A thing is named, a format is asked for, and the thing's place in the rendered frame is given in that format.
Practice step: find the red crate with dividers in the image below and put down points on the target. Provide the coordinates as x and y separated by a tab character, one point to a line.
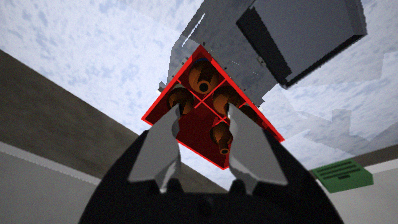
195	126

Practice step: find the orange-brown bottle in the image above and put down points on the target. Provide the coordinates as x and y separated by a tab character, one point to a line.
247	110
224	94

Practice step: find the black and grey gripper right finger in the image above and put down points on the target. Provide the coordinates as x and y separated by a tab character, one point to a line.
271	172

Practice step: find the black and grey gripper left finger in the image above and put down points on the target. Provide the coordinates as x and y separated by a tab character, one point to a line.
141	171

